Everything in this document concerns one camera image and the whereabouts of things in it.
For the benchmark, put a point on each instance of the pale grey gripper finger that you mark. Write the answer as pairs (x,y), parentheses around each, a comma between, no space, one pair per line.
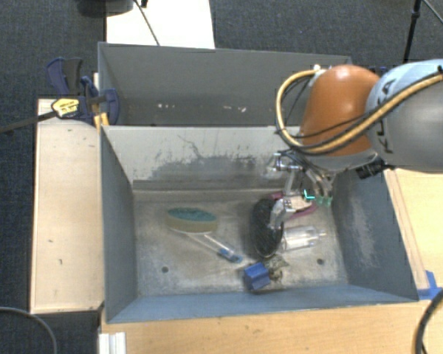
(277,216)

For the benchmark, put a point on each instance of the black oval mesh object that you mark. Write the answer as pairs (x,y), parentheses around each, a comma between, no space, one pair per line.
(263,234)

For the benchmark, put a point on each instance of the clear glass thing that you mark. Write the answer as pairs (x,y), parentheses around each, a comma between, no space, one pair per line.
(302,237)

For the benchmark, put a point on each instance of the olive mottled lump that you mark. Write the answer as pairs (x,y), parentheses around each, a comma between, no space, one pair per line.
(277,266)

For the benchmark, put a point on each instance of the blue block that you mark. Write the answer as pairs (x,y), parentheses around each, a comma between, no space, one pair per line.
(256,277)

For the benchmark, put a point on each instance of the clear brush with blue tip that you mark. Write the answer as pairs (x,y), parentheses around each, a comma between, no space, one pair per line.
(221,250)

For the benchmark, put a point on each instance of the green and beige oval sponge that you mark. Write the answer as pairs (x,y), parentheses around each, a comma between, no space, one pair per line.
(192,219)

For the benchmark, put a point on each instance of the grey metal bin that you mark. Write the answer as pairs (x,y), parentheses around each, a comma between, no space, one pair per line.
(192,160)

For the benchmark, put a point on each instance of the pale wood board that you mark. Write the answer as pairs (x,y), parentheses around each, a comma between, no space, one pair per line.
(66,216)

